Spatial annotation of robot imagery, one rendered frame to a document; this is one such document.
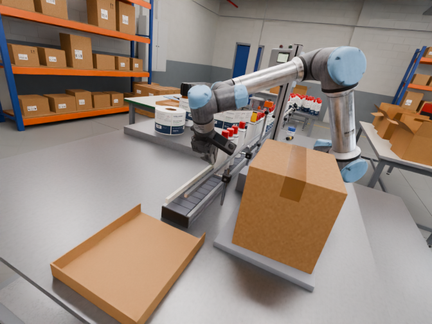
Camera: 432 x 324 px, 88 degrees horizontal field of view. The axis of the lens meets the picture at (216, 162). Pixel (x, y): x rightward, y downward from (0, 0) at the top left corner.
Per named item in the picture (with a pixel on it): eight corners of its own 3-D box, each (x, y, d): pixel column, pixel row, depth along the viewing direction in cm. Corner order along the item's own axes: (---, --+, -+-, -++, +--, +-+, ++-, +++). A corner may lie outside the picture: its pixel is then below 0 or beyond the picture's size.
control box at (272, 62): (275, 83, 144) (283, 51, 137) (295, 87, 131) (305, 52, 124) (263, 81, 139) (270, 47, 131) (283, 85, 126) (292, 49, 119)
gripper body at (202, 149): (201, 139, 94) (197, 117, 84) (220, 145, 91) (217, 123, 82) (192, 152, 90) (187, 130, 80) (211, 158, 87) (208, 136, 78)
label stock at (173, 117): (164, 136, 140) (166, 114, 135) (148, 127, 153) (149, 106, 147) (189, 133, 154) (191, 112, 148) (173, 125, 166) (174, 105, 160)
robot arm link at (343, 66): (345, 164, 106) (337, 42, 81) (371, 179, 93) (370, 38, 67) (323, 173, 106) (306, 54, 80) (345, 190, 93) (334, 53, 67)
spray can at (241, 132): (233, 153, 130) (240, 119, 122) (241, 156, 129) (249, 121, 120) (229, 156, 126) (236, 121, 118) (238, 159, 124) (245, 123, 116)
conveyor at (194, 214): (265, 128, 219) (266, 124, 217) (276, 131, 216) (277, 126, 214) (161, 216, 78) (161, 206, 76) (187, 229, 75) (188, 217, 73)
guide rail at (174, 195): (251, 135, 167) (252, 132, 166) (253, 135, 167) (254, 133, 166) (164, 202, 75) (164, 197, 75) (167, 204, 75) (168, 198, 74)
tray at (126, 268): (139, 211, 79) (139, 202, 78) (204, 242, 71) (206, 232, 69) (52, 275, 54) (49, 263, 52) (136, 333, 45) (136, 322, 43)
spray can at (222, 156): (215, 168, 109) (222, 128, 100) (225, 171, 107) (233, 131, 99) (211, 172, 104) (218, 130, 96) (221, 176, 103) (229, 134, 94)
